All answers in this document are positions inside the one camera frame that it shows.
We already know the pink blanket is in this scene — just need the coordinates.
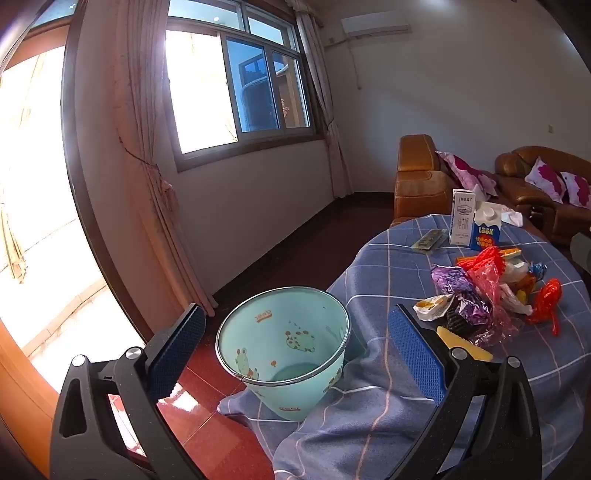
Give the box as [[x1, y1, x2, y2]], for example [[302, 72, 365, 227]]
[[436, 150, 499, 199]]

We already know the light green cartoon trash bin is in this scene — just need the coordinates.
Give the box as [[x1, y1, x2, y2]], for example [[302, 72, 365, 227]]
[[215, 286, 350, 422]]

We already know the brown leather sofa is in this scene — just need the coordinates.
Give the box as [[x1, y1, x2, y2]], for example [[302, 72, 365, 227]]
[[495, 147, 591, 245]]

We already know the red foam fruit net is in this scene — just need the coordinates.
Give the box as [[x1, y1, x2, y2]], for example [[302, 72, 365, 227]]
[[464, 246, 506, 278]]

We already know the purple foil wrapper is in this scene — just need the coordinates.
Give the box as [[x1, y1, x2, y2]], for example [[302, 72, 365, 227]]
[[431, 264, 492, 326]]

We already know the clear red-printed plastic bag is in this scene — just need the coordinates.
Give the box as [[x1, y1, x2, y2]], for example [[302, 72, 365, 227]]
[[466, 258, 520, 347]]

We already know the pink curtain with tieback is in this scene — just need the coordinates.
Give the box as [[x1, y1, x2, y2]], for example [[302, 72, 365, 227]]
[[115, 0, 218, 317]]

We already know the white plastic wrapper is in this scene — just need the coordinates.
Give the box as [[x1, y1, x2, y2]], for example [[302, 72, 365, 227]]
[[499, 261, 534, 317]]

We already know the orange leather armchair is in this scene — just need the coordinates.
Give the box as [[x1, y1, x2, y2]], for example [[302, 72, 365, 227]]
[[394, 135, 467, 227]]

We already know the blue and white drink carton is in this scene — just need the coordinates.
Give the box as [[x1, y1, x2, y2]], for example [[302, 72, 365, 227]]
[[470, 202, 504, 252]]

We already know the red foil wrapper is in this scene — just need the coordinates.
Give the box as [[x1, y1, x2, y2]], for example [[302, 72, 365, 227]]
[[526, 278, 563, 335]]

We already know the pink floral pillow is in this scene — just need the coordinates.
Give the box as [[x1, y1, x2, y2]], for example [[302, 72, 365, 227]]
[[524, 157, 568, 204], [561, 172, 591, 208]]

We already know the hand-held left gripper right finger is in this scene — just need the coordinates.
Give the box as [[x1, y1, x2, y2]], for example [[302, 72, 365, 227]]
[[388, 305, 543, 480]]

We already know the blue plaid tablecloth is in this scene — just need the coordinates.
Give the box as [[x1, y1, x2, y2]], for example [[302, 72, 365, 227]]
[[218, 213, 591, 480]]

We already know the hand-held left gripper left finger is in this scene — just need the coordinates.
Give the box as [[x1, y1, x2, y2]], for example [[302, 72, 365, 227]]
[[48, 302, 206, 480]]

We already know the white and orange bread wrapper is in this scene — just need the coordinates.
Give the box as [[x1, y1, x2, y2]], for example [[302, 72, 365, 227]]
[[412, 294, 455, 321]]

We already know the sliding glass window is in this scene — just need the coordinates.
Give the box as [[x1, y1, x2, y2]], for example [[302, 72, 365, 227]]
[[164, 0, 324, 172]]

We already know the white milk carton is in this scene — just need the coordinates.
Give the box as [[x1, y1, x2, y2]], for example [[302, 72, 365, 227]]
[[449, 188, 478, 246]]

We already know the orange snack wrapper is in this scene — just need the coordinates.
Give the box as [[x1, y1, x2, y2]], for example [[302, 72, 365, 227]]
[[455, 247, 522, 266]]

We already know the brown balcony door frame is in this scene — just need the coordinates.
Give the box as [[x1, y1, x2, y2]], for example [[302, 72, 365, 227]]
[[60, 0, 155, 340]]

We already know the white air conditioner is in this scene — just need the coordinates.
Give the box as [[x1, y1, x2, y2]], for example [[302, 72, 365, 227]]
[[341, 11, 411, 35]]

